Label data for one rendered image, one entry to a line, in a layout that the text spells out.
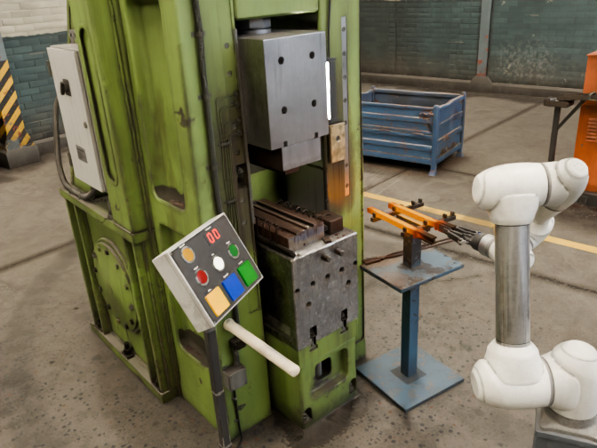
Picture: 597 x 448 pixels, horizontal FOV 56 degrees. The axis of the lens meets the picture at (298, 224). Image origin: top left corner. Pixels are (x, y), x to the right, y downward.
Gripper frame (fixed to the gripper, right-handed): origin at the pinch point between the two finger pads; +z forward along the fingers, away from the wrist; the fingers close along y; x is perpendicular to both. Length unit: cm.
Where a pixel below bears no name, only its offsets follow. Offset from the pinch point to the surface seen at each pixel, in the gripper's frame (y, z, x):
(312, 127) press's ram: -49, 27, 49
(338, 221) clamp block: -36.8, 29.0, 3.9
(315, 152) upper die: -48, 28, 38
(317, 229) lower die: -49, 28, 4
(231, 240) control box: -96, 13, 19
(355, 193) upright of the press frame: -12.4, 47.0, 6.0
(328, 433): -58, 13, -92
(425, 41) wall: 577, 587, -13
